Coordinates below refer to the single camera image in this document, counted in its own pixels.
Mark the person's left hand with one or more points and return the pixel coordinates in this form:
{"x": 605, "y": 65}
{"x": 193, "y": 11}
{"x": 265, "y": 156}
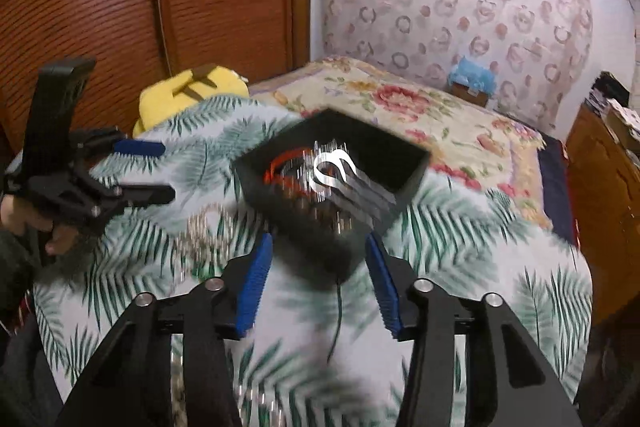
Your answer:
{"x": 20, "y": 217}

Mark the floral bed blanket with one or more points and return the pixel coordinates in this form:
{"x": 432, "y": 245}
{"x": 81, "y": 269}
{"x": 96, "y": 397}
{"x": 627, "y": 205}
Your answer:
{"x": 450, "y": 127}

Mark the black folded clothes pile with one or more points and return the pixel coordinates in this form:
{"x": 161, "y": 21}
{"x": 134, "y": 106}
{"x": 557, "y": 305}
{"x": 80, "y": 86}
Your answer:
{"x": 610, "y": 87}

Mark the floral cloth bundle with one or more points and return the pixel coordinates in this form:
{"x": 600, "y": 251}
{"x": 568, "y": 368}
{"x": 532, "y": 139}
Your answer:
{"x": 625, "y": 122}

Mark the navy blanket with red edge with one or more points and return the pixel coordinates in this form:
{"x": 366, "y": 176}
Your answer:
{"x": 557, "y": 192}

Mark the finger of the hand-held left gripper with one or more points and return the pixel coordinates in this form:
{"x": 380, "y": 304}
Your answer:
{"x": 147, "y": 195}
{"x": 140, "y": 149}

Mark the pale translucent bangle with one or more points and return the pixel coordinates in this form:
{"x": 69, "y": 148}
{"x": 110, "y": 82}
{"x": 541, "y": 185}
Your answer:
{"x": 330, "y": 167}

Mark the wooden sideboard cabinet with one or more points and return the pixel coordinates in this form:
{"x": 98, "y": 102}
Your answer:
{"x": 605, "y": 217}

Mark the small cardboard box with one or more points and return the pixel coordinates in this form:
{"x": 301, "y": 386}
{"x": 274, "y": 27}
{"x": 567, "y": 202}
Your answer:
{"x": 472, "y": 96}

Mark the leaf print cloth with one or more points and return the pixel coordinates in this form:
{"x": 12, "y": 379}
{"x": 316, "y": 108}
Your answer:
{"x": 475, "y": 257}

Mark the black square box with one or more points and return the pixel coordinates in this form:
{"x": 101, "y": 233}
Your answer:
{"x": 385, "y": 157}

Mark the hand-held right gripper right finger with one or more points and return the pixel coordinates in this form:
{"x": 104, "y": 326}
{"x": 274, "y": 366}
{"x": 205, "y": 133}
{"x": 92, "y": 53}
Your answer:
{"x": 385, "y": 292}

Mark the blue plastic bag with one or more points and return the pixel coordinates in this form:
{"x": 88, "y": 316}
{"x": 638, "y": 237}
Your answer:
{"x": 472, "y": 74}

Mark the yellow plush toy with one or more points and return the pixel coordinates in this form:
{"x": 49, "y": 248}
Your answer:
{"x": 175, "y": 97}

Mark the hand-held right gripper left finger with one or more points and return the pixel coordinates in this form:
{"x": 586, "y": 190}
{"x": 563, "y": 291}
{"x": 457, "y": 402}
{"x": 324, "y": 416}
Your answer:
{"x": 252, "y": 292}

